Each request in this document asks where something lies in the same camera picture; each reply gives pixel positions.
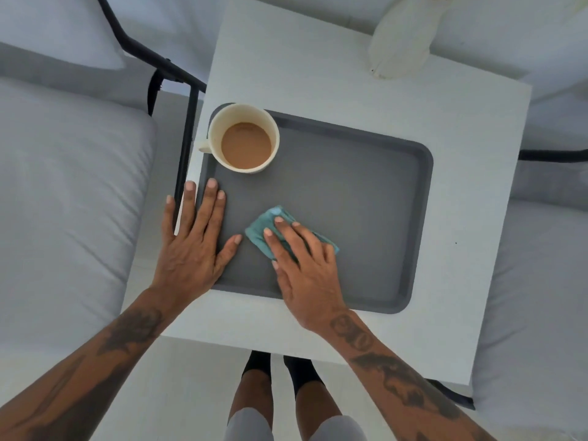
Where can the person's left hand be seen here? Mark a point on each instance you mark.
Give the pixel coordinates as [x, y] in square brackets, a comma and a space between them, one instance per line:
[188, 261]

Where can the person's right hand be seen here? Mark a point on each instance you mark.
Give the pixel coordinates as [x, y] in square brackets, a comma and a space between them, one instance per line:
[312, 289]

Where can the person's right middle finger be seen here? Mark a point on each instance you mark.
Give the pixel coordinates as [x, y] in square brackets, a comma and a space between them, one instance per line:
[295, 236]

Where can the person's left thumb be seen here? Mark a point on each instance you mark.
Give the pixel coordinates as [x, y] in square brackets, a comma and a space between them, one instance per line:
[227, 252]

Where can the person's right thumb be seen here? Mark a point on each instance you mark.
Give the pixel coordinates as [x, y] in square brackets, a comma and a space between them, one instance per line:
[281, 282]

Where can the person's right little finger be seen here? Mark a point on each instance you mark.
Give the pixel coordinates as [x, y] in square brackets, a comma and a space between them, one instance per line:
[331, 254]

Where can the person's left little finger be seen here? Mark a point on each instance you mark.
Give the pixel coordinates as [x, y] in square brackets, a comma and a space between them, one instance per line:
[168, 220]

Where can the person's left middle finger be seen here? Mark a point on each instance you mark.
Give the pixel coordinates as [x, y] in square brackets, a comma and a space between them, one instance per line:
[205, 208]

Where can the teal cleaning cloth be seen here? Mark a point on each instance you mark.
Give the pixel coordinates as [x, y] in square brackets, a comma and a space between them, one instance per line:
[258, 228]

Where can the grey rectangular tray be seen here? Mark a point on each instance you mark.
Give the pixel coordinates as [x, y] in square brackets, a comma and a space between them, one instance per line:
[349, 202]

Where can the person's left forearm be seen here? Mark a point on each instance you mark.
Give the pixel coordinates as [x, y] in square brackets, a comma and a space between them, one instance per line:
[92, 376]

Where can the person's right forearm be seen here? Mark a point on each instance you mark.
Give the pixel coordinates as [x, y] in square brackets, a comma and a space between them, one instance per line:
[395, 381]

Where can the milky brown coffee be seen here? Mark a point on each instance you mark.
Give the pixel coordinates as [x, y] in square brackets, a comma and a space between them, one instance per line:
[246, 145]

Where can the black sock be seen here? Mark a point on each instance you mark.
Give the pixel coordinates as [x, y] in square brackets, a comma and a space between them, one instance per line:
[258, 361]
[301, 374]

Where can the cream ceramic mug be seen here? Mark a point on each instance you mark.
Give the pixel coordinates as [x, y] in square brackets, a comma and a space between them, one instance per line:
[216, 123]

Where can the grey seat cushion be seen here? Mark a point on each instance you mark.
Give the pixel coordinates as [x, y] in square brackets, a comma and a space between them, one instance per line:
[537, 316]
[64, 211]

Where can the person's left leg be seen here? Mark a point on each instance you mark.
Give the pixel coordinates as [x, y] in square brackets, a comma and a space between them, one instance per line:
[250, 394]

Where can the person's leg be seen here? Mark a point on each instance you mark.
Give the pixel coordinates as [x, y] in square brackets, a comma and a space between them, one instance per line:
[314, 404]
[250, 394]

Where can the person's right leg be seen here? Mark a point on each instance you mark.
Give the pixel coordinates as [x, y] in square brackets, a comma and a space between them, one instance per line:
[314, 404]

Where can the light grey shorts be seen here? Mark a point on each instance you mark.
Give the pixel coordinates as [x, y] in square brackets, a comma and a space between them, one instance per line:
[340, 430]

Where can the grey back cushion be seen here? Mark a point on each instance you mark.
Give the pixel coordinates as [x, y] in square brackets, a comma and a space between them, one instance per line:
[55, 27]

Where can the black metal chair frame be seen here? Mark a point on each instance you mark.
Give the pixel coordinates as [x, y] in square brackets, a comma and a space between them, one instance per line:
[183, 133]
[551, 155]

